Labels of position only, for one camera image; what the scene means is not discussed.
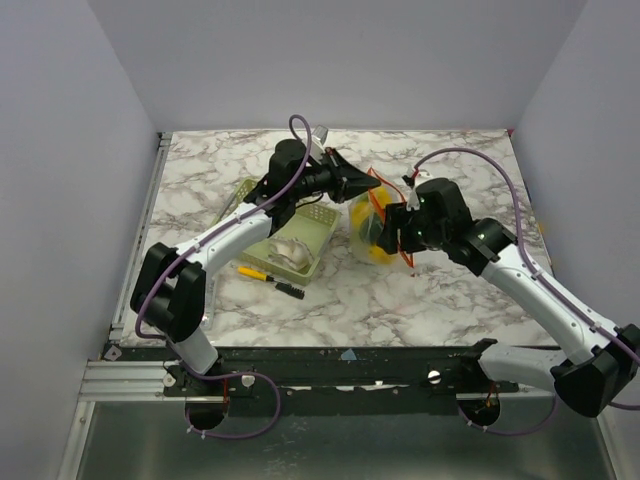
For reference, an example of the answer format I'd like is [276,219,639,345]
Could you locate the aluminium frame rail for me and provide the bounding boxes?
[79,361,167,402]

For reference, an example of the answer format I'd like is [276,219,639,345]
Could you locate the yellow corn toy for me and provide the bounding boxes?
[368,186,393,216]

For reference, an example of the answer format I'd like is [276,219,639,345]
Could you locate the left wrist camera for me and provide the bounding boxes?
[310,125,329,162]

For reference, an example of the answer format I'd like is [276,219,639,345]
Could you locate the clear zip top bag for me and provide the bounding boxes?
[348,167,414,273]

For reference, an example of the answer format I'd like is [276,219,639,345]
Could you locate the dark green avocado toy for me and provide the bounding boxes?
[358,214,384,245]

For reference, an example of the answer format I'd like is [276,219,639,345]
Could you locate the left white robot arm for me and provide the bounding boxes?
[130,139,380,395]

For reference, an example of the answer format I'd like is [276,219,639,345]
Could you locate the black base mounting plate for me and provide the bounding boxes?
[99,344,561,419]

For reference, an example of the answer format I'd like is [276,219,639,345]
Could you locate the clear plastic compartment box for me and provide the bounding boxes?
[200,274,218,331]

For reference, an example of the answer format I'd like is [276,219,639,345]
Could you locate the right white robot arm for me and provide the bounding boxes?
[377,178,639,418]

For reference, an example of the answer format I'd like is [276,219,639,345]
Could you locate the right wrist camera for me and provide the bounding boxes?
[402,170,431,211]

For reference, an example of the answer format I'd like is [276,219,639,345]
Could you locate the yellow handled black brush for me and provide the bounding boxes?
[237,267,305,300]

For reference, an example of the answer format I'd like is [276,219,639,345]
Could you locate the pale green perforated basket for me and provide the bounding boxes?
[236,203,341,285]

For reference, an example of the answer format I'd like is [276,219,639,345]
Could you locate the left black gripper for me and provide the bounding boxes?
[291,147,382,205]

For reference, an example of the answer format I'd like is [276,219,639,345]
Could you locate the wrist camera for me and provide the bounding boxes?
[402,170,431,211]
[310,125,329,162]

